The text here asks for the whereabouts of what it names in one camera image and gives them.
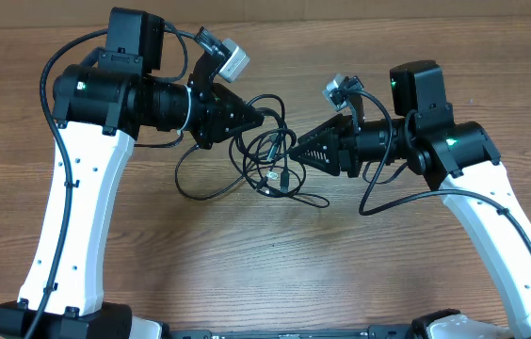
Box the black USB cable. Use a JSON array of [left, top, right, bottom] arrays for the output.
[[227, 93, 330, 209], [173, 140, 248, 202]]

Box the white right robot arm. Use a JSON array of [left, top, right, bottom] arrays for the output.
[[290, 60, 531, 338]]

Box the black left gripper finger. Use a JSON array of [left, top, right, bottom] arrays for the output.
[[227, 91, 265, 126], [208, 123, 260, 143]]

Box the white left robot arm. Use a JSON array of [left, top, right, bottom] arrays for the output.
[[0, 8, 264, 339]]

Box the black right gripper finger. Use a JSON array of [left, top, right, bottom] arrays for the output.
[[289, 144, 341, 176], [298, 114, 353, 146]]

